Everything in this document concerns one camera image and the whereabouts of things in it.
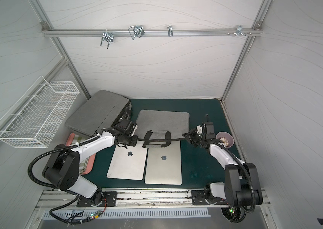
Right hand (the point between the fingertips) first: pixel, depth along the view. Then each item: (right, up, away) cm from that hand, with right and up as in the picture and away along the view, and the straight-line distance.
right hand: (183, 133), depth 87 cm
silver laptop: (-33, -18, -1) cm, 38 cm away
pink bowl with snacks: (+29, -4, +5) cm, 30 cm away
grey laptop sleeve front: (-56, +15, +15) cm, 60 cm away
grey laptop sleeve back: (-16, +2, +8) cm, 18 cm away
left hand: (-31, -5, +2) cm, 31 cm away
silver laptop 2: (-12, -19, -2) cm, 23 cm away
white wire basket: (-75, +10, -18) cm, 78 cm away
